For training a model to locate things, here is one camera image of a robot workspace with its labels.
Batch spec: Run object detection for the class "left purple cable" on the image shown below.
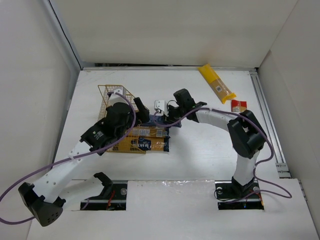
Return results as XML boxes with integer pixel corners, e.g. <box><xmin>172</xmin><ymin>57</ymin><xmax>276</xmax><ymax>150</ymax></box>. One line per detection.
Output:
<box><xmin>0</xmin><ymin>91</ymin><xmax>137</xmax><ymax>225</ymax></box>

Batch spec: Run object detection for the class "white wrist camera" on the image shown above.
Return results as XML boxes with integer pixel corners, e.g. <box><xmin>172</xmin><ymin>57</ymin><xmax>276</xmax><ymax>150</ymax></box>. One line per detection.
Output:
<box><xmin>154</xmin><ymin>100</ymin><xmax>169</xmax><ymax>117</ymax></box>
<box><xmin>106</xmin><ymin>86</ymin><xmax>128</xmax><ymax>108</ymax></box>

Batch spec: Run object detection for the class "yellow wire shelf basket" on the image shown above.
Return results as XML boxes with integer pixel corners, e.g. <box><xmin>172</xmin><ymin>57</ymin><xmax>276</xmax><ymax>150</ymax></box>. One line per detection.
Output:
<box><xmin>98</xmin><ymin>84</ymin><xmax>150</xmax><ymax>154</ymax></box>

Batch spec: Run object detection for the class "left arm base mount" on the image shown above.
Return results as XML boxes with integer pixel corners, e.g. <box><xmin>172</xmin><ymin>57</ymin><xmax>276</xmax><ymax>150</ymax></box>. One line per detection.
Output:
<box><xmin>80</xmin><ymin>172</ymin><xmax>128</xmax><ymax>211</ymax></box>

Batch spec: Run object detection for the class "blue pasta box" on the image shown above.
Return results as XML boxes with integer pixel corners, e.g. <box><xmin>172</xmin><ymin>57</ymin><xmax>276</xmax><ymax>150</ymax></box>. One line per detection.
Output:
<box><xmin>140</xmin><ymin>114</ymin><xmax>171</xmax><ymax>127</ymax></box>

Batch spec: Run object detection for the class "clear blue spaghetti bag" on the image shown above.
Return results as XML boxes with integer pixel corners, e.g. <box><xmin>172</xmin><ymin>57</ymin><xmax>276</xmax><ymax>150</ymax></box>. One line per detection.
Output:
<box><xmin>129</xmin><ymin>126</ymin><xmax>170</xmax><ymax>138</ymax></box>

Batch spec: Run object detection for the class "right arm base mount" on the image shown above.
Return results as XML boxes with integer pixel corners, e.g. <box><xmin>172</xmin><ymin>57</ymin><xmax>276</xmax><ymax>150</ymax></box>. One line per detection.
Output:
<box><xmin>213</xmin><ymin>180</ymin><xmax>265</xmax><ymax>211</ymax></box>

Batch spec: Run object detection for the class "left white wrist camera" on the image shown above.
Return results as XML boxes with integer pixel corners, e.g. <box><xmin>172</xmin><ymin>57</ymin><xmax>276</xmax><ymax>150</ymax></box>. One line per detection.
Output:
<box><xmin>106</xmin><ymin>86</ymin><xmax>128</xmax><ymax>108</ymax></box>

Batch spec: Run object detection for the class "purple cable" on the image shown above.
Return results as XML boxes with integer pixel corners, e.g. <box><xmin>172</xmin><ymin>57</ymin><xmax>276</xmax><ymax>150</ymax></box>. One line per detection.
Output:
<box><xmin>0</xmin><ymin>91</ymin><xmax>137</xmax><ymax>225</ymax></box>
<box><xmin>152</xmin><ymin>107</ymin><xmax>293</xmax><ymax>205</ymax></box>

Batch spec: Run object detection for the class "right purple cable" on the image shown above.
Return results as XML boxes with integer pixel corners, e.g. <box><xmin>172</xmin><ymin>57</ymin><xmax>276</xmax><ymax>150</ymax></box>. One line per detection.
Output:
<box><xmin>152</xmin><ymin>107</ymin><xmax>293</xmax><ymax>205</ymax></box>

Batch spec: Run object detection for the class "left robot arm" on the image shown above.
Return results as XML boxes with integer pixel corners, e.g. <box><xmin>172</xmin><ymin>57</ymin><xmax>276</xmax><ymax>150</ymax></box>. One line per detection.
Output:
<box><xmin>18</xmin><ymin>97</ymin><xmax>150</xmax><ymax>227</ymax></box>

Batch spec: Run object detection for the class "dark blue spaghetti bag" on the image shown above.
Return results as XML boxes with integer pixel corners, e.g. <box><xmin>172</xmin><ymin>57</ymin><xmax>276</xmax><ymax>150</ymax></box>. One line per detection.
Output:
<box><xmin>107</xmin><ymin>136</ymin><xmax>170</xmax><ymax>154</ymax></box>

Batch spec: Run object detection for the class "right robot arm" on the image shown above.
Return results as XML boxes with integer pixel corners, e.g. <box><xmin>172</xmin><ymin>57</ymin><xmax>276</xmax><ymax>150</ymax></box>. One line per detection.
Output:
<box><xmin>164</xmin><ymin>88</ymin><xmax>266</xmax><ymax>194</ymax></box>

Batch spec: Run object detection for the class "aluminium rail right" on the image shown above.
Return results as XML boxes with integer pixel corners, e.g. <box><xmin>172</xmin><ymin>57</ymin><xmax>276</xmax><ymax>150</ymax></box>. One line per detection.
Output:
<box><xmin>249</xmin><ymin>68</ymin><xmax>292</xmax><ymax>179</ymax></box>

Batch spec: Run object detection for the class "red spaghetti bag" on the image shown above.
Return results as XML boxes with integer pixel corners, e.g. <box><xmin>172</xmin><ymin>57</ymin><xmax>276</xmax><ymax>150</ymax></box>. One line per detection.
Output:
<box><xmin>231</xmin><ymin>99</ymin><xmax>248</xmax><ymax>113</ymax></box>

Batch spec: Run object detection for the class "yellow spaghetti bag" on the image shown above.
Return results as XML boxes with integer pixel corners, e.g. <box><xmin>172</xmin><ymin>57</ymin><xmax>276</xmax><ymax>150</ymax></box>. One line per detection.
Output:
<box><xmin>197</xmin><ymin>64</ymin><xmax>237</xmax><ymax>104</ymax></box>

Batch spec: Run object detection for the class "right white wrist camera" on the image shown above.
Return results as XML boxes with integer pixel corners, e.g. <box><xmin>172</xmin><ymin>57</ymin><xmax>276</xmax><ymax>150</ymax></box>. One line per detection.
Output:
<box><xmin>154</xmin><ymin>100</ymin><xmax>169</xmax><ymax>117</ymax></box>

